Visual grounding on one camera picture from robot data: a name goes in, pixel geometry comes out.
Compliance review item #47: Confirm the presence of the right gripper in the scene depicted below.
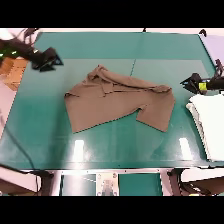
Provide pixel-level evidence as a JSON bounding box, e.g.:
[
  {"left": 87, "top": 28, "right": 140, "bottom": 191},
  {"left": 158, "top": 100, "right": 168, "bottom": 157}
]
[{"left": 179, "top": 73, "right": 203, "bottom": 95}]

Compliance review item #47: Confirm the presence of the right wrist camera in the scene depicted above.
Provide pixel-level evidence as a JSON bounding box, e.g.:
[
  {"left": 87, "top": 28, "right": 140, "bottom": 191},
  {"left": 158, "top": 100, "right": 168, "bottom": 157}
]
[{"left": 214, "top": 58, "right": 224, "bottom": 78}]

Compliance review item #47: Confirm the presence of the black cable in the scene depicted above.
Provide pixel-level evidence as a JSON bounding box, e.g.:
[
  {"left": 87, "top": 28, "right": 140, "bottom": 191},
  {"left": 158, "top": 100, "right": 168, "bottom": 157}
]
[{"left": 0, "top": 111, "right": 40, "bottom": 194}]

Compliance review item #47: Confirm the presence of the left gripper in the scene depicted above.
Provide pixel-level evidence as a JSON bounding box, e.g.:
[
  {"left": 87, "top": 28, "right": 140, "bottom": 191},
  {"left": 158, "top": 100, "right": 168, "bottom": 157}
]
[{"left": 31, "top": 47, "right": 64, "bottom": 73}]

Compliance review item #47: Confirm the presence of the brown shirt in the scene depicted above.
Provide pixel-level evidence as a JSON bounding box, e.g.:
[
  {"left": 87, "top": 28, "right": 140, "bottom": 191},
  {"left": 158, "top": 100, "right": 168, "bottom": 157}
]
[{"left": 63, "top": 64, "right": 177, "bottom": 134}]

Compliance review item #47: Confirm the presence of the silver frame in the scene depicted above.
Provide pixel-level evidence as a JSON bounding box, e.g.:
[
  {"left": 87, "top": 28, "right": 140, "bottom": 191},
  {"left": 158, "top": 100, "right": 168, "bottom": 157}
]
[{"left": 19, "top": 168, "right": 224, "bottom": 197}]

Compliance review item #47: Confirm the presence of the white garment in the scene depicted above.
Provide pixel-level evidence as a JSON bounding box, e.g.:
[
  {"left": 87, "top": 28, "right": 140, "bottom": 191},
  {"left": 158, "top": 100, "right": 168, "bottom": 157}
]
[{"left": 185, "top": 93, "right": 224, "bottom": 163}]

